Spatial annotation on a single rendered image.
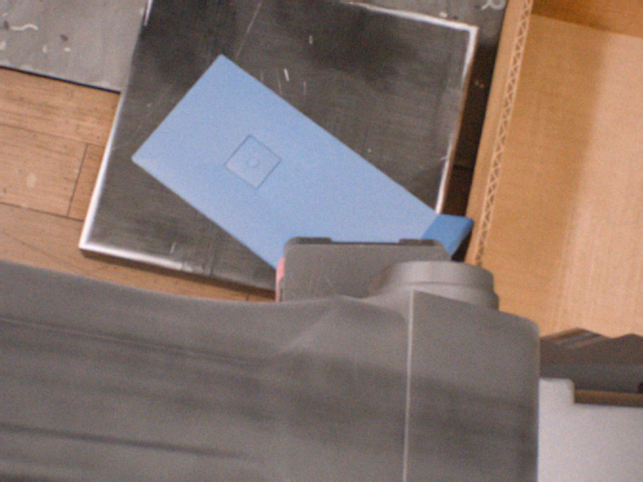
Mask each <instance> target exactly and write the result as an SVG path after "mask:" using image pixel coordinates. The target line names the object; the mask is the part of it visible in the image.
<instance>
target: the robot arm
mask: <svg viewBox="0 0 643 482"><path fill-rule="evenodd" d="M283 250H284V255H283V256H282V257H281V258H280V260H279V262H278V265H277V302H249V301H229V300H218V299H208V298H200V297H191V296H179V295H174V294H167V293H162V292H156V291H151V290H147V289H142V288H137V287H133V286H128V285H123V284H119V283H115V282H110V281H105V280H101V279H96V278H92V277H87V276H83V275H78V274H69V273H65V272H61V271H56V270H51V269H47V268H42V267H37V266H34V265H29V264H24V263H19V262H15V261H10V260H6V259H1V258H0V482H643V337H642V336H639V335H636V334H634V333H629V334H626V335H622V336H619V337H615V338H611V337H608V336H605V335H602V334H599V333H595V332H592V331H589V330H587V329H584V328H581V327H575V328H571V329H568V330H564V331H561V332H557V333H553V334H550V335H546V336H542V337H540V326H539V325H538V324H537V323H536V322H534V321H532V320H530V319H528V318H524V317H521V316H517V315H514V314H510V313H506V312H502V311H499V296H498V295H497V294H496V293H494V276H493V274H492V273H491V272H490V271H488V270H486V269H484V268H482V267H479V266H477V265H473V264H468V263H463V262H456V261H451V256H450V254H449V253H448V251H447V250H446V248H445V247H444V245H443V244H442V243H441V242H440V241H438V240H436V239H416V238H401V239H399V241H398V243H396V242H338V241H333V240H332V238H331V237H302V236H297V237H293V238H291V239H289V240H288V241H287V242H286V243H285V245H284V248H283Z"/></svg>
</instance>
